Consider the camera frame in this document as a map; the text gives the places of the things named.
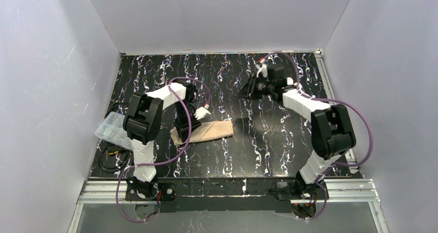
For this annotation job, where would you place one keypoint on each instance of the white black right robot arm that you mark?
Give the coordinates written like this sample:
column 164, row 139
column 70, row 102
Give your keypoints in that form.
column 331, row 130

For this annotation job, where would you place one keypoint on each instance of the aluminium front frame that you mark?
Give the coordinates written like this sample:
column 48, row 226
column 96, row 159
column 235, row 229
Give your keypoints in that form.
column 339, row 190

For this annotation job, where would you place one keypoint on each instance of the clear plastic box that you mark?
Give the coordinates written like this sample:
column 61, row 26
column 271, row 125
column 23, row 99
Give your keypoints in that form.
column 111, row 130

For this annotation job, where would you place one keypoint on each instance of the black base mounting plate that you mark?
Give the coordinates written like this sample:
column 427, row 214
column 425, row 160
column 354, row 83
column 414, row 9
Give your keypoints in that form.
column 227, row 194

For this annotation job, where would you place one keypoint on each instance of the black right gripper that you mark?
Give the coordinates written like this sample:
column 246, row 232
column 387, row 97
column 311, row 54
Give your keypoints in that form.
column 255, row 87

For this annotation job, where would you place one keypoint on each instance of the beige cloth napkin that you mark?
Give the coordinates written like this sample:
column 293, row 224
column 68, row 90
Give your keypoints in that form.
column 209, row 131

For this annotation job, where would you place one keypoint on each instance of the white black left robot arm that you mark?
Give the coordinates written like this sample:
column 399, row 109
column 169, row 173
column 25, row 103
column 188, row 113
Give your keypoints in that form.
column 143, row 121

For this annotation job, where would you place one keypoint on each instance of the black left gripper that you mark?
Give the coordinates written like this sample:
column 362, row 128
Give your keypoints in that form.
column 186, row 130

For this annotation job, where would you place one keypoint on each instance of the white spoon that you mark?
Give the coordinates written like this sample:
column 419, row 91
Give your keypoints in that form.
column 297, row 85

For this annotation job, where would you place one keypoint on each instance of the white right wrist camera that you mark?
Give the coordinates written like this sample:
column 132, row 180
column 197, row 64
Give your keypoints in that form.
column 262, row 70

